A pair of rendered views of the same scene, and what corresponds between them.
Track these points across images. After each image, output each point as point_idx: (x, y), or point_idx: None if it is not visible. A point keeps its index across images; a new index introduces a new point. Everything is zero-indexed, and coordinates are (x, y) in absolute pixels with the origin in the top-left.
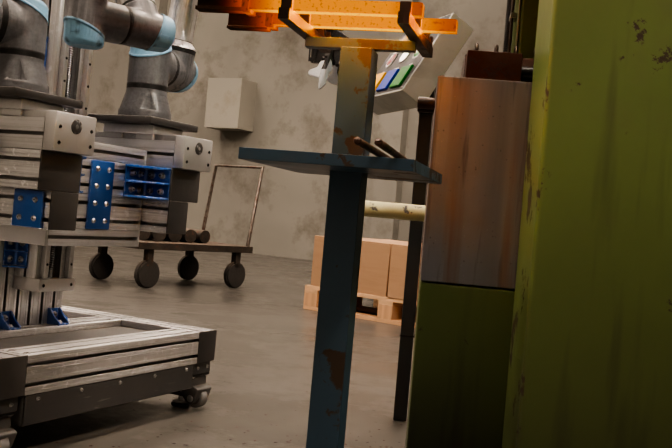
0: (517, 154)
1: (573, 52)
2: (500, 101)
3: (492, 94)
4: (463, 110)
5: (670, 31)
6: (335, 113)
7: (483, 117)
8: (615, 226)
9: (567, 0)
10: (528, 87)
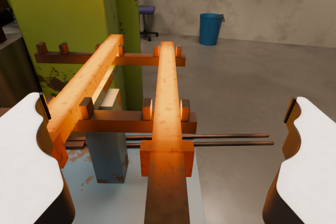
0: (34, 85)
1: (109, 27)
2: (15, 59)
3: (10, 57)
4: (4, 79)
5: (112, 3)
6: (120, 156)
7: (14, 76)
8: (121, 92)
9: None
10: (20, 42)
